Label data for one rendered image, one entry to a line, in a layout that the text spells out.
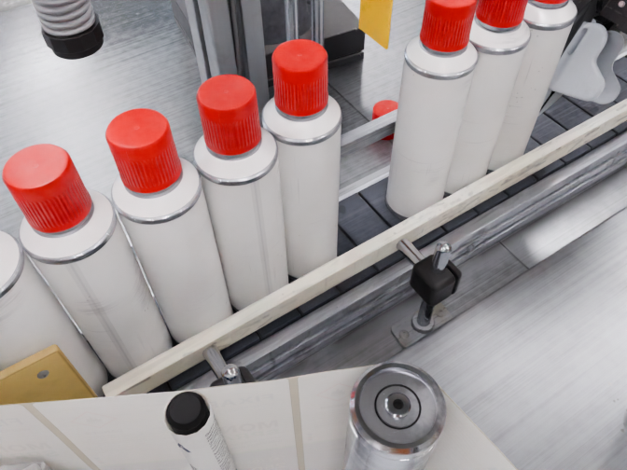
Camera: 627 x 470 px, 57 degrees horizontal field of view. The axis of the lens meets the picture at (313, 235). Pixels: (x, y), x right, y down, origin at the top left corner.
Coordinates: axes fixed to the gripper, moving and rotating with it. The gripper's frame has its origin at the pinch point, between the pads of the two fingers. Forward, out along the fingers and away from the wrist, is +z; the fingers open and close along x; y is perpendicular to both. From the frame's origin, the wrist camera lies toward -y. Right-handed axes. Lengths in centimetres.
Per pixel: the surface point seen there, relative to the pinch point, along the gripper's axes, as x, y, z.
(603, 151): 7.9, 5.6, 1.9
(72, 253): -41.8, 3.0, 11.7
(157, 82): -16.5, -36.4, 21.6
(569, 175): 3.3, 6.0, 4.6
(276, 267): -26.6, 3.3, 14.8
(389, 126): -14.9, -2.5, 5.7
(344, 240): -16.5, 0.4, 15.8
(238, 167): -33.2, 2.7, 6.3
